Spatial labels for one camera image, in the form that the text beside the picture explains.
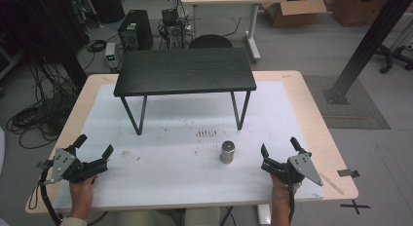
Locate light wooden table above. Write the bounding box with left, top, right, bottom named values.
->
left=24, top=70, right=359, bottom=215

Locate bundle of black floor cables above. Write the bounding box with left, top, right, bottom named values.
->
left=5, top=61, right=81, bottom=150

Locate person's right hand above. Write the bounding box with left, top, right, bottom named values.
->
left=270, top=173, right=296, bottom=210

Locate thin wooden strip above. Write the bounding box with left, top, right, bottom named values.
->
left=319, top=172, right=345, bottom=197

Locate white background desk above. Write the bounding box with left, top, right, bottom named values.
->
left=180, top=0, right=288, bottom=63

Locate person's left hand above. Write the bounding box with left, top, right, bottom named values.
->
left=68, top=174, right=99, bottom=221

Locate white table leg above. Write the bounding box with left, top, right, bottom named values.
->
left=256, top=204, right=273, bottom=226

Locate closed cardboard box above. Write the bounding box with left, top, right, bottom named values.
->
left=331, top=0, right=392, bottom=28

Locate small black table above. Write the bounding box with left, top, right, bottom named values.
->
left=113, top=47, right=258, bottom=136

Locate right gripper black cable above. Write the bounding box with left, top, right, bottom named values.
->
left=285, top=184, right=297, bottom=226

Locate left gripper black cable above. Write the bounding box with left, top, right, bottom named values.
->
left=27, top=160, right=63, bottom=226

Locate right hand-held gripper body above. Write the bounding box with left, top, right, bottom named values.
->
left=261, top=152, right=324, bottom=187

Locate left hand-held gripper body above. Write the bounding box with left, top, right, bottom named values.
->
left=49, top=147, right=110, bottom=185

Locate coiled black cable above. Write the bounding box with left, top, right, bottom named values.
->
left=86, top=39, right=108, bottom=54

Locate grey power supply unit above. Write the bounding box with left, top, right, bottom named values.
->
left=104, top=42, right=119, bottom=72

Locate black metal post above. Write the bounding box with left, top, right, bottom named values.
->
left=322, top=0, right=413, bottom=106

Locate white table mat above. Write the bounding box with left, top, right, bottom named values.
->
left=53, top=81, right=326, bottom=211

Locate black tape piece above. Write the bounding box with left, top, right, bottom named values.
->
left=336, top=169, right=360, bottom=179

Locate black curtain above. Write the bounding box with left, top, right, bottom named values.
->
left=0, top=0, right=91, bottom=89

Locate open cardboard box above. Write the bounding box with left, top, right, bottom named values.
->
left=263, top=0, right=327, bottom=28

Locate black chair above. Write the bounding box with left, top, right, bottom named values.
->
left=188, top=33, right=234, bottom=51

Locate black office chair base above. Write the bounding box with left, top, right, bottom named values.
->
left=372, top=43, right=413, bottom=75

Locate black computer tower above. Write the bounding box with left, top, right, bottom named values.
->
left=117, top=9, right=154, bottom=52

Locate grey floor mat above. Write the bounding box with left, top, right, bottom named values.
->
left=302, top=74, right=392, bottom=131

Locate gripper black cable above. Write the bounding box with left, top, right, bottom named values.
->
left=285, top=184, right=297, bottom=226
left=27, top=160, right=63, bottom=226

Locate black electronic device with wires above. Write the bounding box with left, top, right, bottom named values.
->
left=158, top=7, right=186, bottom=51

